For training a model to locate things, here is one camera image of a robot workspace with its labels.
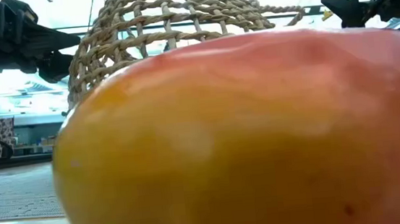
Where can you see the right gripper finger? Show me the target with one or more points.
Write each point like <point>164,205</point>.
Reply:
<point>351,13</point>

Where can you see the cluttered background workbench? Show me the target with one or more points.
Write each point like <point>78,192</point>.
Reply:
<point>35,142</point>

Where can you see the yellow hanging tag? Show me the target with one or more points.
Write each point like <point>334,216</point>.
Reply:
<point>326,15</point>

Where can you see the red and yellow mango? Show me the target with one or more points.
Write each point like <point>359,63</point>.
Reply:
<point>242,141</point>

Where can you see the grey woven placemat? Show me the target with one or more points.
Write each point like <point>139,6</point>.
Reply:
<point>15,195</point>

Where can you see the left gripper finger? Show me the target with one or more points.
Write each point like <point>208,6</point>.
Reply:
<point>54,66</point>
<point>48,36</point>

